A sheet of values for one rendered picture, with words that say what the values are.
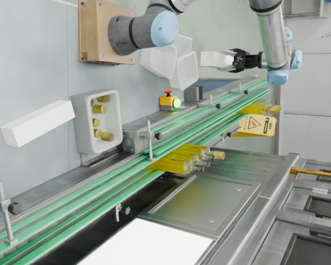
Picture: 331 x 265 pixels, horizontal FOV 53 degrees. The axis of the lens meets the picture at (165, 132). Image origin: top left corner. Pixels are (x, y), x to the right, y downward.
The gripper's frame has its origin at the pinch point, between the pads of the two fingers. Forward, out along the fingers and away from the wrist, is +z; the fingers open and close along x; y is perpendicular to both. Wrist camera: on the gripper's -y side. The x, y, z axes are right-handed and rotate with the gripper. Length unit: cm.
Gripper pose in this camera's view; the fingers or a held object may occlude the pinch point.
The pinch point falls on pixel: (220, 61)
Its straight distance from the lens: 159.2
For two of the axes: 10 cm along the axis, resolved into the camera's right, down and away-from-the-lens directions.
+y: -5.3, 1.0, -8.4
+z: -8.5, -1.0, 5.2
